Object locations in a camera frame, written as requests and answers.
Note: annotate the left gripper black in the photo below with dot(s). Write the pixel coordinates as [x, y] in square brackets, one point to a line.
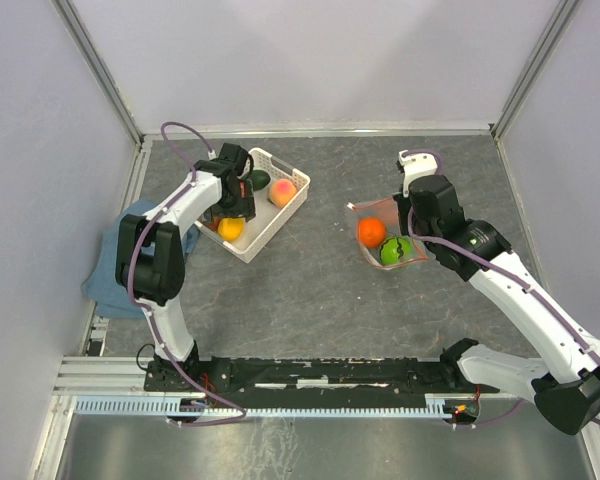
[244, 207]

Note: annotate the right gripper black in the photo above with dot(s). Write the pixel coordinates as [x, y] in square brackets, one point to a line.
[402, 204]

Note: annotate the clear zip top bag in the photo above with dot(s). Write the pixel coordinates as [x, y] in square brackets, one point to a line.
[386, 211]

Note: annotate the green mini watermelon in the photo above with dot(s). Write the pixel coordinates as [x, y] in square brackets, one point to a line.
[395, 250]

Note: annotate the orange fruit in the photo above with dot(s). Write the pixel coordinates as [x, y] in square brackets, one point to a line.
[371, 232]

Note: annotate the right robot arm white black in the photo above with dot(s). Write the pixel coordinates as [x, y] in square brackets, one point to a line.
[564, 382]

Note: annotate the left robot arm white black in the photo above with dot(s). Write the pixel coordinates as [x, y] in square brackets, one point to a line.
[150, 262]

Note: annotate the yellow lemon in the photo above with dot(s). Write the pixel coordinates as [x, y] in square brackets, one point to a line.
[231, 229]

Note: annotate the dark green avocado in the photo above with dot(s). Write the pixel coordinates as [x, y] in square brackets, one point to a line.
[260, 179]

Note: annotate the brown kiwi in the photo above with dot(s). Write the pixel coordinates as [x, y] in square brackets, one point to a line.
[213, 224]

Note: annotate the white perforated plastic basket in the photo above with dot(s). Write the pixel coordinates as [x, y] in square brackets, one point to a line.
[269, 218]

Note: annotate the pink yellow peach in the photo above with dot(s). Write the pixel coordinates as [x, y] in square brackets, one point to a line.
[281, 192]

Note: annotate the blue cloth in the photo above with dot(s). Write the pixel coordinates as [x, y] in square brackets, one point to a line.
[112, 300]

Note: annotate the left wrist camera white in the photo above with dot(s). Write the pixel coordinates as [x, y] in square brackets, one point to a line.
[245, 167]

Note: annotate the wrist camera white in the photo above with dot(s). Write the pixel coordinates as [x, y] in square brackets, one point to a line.
[245, 167]
[416, 163]

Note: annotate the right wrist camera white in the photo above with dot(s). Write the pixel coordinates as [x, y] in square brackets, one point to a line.
[416, 163]

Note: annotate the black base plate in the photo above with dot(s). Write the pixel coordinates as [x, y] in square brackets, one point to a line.
[350, 382]

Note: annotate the light blue cable duct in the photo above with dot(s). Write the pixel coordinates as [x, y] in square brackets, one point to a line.
[188, 408]

